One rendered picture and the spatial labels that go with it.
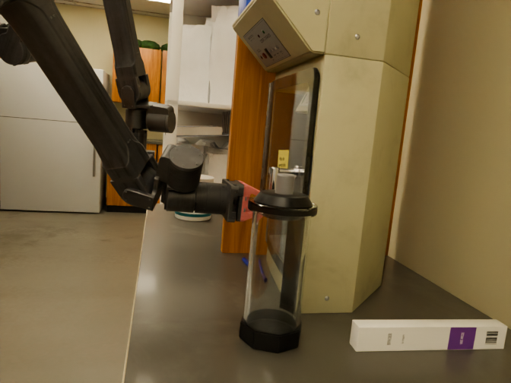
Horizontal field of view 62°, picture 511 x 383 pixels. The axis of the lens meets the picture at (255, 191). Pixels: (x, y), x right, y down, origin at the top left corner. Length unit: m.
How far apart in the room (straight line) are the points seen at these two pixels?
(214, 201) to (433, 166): 0.65
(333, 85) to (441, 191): 0.51
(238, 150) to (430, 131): 0.51
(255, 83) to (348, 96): 0.38
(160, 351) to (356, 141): 0.48
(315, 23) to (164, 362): 0.58
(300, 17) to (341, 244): 0.40
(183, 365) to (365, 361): 0.27
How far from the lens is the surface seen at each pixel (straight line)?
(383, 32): 0.82
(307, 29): 0.76
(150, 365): 0.65
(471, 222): 1.08
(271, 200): 0.62
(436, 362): 0.77
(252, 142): 1.10
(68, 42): 0.68
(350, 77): 0.78
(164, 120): 1.10
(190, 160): 0.70
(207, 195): 0.75
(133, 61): 1.11
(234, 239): 1.14
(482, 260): 1.06
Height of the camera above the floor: 1.28
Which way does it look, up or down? 9 degrees down
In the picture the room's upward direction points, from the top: 5 degrees clockwise
